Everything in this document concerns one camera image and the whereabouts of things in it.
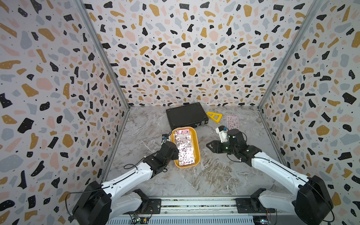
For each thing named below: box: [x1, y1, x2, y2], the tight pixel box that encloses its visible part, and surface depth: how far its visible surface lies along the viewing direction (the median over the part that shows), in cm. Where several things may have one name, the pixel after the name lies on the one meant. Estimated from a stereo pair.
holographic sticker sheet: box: [174, 128, 195, 166], surface depth 90 cm
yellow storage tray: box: [171, 126, 201, 169], surface depth 89 cm
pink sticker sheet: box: [226, 115, 240, 131], surface depth 115 cm
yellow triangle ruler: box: [206, 111, 224, 124], surface depth 118 cm
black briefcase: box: [165, 102, 209, 131], surface depth 110 cm
